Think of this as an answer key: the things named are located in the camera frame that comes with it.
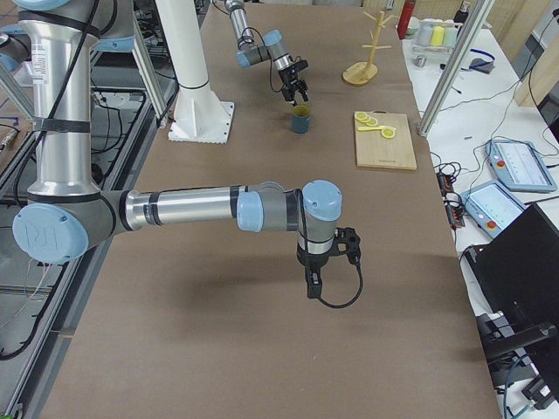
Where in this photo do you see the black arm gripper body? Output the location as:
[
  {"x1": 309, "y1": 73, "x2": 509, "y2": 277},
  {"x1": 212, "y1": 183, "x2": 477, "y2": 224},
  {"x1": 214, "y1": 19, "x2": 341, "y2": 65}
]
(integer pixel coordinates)
[{"x1": 297, "y1": 246, "x2": 339, "y2": 299}]

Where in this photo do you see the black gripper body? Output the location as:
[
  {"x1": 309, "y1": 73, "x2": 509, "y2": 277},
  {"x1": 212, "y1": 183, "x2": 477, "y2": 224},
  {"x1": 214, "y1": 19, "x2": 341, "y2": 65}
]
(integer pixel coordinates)
[{"x1": 279, "y1": 66, "x2": 304, "y2": 88}]

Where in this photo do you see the dark teal HOME mug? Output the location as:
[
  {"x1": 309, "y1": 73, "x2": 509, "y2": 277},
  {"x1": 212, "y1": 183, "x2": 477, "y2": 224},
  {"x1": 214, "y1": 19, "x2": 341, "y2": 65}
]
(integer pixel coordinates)
[{"x1": 291, "y1": 105, "x2": 311, "y2": 134}]

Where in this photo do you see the wooden mug tree rack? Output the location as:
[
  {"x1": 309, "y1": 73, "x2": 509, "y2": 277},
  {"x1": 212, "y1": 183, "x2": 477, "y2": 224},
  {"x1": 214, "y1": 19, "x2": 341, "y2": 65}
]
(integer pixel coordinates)
[{"x1": 342, "y1": 10, "x2": 394, "y2": 86}]

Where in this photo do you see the small steel cup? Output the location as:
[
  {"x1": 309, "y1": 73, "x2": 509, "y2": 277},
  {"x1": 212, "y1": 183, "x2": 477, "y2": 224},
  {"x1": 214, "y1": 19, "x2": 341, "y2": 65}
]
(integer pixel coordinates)
[{"x1": 413, "y1": 54, "x2": 427, "y2": 68}]

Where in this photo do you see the grey cup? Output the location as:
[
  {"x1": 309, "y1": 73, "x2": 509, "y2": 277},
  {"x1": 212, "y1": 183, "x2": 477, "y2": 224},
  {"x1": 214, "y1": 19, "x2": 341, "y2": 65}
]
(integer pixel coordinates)
[{"x1": 415, "y1": 22, "x2": 433, "y2": 46}]

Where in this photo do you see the yellow cup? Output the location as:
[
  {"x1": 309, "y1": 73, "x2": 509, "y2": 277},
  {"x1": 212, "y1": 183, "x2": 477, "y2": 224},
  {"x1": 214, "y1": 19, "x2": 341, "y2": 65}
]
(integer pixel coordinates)
[{"x1": 430, "y1": 26, "x2": 445, "y2": 47}]

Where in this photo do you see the lemon slice toy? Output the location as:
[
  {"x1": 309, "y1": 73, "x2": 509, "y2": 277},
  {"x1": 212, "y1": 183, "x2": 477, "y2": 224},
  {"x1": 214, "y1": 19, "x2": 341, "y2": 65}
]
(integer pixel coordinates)
[{"x1": 355, "y1": 112, "x2": 370, "y2": 122}]

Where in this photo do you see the yellow plastic toy knife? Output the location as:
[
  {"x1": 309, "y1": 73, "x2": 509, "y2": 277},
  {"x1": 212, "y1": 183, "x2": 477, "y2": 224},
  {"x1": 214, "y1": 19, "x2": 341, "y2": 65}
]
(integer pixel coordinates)
[{"x1": 356, "y1": 126, "x2": 386, "y2": 132}]

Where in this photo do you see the bamboo cutting board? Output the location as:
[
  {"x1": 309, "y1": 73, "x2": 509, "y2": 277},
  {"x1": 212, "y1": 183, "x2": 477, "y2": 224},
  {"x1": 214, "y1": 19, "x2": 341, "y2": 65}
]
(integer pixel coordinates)
[{"x1": 354, "y1": 111, "x2": 418, "y2": 170}]

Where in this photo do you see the red bottle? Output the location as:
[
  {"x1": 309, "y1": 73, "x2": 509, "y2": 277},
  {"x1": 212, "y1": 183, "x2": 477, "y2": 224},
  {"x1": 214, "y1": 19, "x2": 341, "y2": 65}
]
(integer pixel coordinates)
[{"x1": 397, "y1": 0, "x2": 416, "y2": 39}]

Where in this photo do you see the blue teach pendant near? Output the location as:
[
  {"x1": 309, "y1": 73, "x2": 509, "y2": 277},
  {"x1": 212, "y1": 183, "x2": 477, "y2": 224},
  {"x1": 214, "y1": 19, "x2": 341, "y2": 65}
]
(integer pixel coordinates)
[{"x1": 460, "y1": 181, "x2": 527, "y2": 238}]

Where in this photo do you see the blue teach pendant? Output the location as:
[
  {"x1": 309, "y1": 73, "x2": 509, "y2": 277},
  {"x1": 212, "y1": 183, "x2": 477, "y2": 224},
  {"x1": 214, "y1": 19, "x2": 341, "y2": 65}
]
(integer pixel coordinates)
[
  {"x1": 460, "y1": 181, "x2": 527, "y2": 238},
  {"x1": 486, "y1": 140, "x2": 557, "y2": 193}
]

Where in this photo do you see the black monitor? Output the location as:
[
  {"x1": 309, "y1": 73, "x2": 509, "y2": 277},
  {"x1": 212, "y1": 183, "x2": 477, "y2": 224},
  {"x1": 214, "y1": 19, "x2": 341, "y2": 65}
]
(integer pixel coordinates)
[{"x1": 466, "y1": 204, "x2": 558, "y2": 396}]

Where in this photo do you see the blue teach pendant far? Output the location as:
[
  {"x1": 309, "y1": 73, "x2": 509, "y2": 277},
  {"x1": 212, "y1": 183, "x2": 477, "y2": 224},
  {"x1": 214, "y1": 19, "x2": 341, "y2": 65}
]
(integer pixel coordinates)
[{"x1": 486, "y1": 140, "x2": 557, "y2": 193}]

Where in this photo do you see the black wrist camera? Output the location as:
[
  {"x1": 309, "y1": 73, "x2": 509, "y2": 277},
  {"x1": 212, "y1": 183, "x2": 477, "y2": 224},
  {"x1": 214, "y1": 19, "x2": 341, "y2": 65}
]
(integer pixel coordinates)
[
  {"x1": 289, "y1": 59, "x2": 308, "y2": 74},
  {"x1": 332, "y1": 227, "x2": 362, "y2": 265}
]

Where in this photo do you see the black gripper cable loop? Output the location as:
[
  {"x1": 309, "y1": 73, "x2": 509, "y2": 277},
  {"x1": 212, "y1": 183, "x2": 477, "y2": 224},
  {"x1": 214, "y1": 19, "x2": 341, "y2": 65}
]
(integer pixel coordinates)
[{"x1": 316, "y1": 257, "x2": 364, "y2": 308}]

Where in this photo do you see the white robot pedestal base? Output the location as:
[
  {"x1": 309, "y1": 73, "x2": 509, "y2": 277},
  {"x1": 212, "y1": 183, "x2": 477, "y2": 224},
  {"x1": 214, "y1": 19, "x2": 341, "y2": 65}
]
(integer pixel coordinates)
[{"x1": 155, "y1": 0, "x2": 234, "y2": 144}]

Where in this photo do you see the aluminium frame post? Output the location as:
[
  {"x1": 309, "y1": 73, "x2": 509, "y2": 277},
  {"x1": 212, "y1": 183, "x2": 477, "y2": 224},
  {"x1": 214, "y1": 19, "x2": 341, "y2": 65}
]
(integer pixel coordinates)
[{"x1": 418, "y1": 0, "x2": 494, "y2": 138}]

